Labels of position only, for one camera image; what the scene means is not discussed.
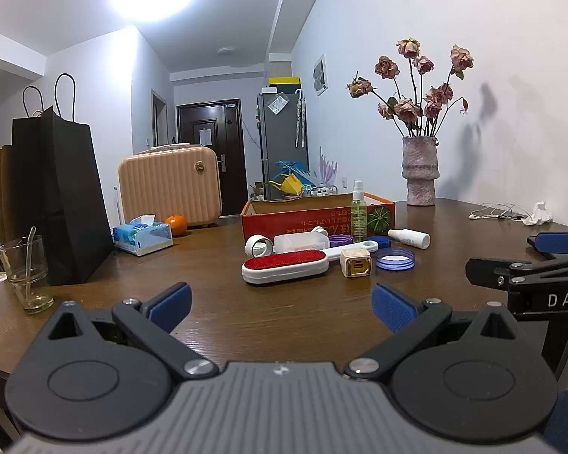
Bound black paper bag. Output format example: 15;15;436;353
10;73;115;287

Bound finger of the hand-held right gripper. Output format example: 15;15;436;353
527;230;568;261
465;256;540;290

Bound pink ceramic vase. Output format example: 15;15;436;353
401;135;440;207

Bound clear blue round lid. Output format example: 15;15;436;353
375;249;417;272

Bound red white lint brush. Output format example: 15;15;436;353
241;239;380;286

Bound white round jar cap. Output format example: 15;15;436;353
245;235;275;259

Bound small white bottle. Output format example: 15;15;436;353
387;228;431;250

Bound peach ribbed suitcase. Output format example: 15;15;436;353
118;143;223;229

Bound dark entrance door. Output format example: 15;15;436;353
176;99;250;219

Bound blue and yellow bags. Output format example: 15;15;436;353
268;161;319;196

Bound dried pink roses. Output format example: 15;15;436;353
346;37;475;139

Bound crumpled white tissue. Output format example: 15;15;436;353
523;201;554;226

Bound blue tissue box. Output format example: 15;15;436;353
112;215;174;257

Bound beige cube charger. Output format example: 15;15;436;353
340;244;373;279

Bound hanging umbrellas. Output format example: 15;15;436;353
294;89;307;149

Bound white plastic container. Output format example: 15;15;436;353
273;232;333;253

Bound green spray bottle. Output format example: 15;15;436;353
350;180;369;243

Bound grey refrigerator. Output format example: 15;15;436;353
257;88;310;201

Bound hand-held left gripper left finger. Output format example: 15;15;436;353
38;282;219;380

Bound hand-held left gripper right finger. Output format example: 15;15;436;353
345;283;532;382

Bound glass cup with straw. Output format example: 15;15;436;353
0;226;55;316

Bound purple decorative plant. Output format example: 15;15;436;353
317;146;339;189

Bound red cardboard box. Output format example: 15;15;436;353
241;192;396;249

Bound white earphones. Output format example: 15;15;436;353
470;203;533;221

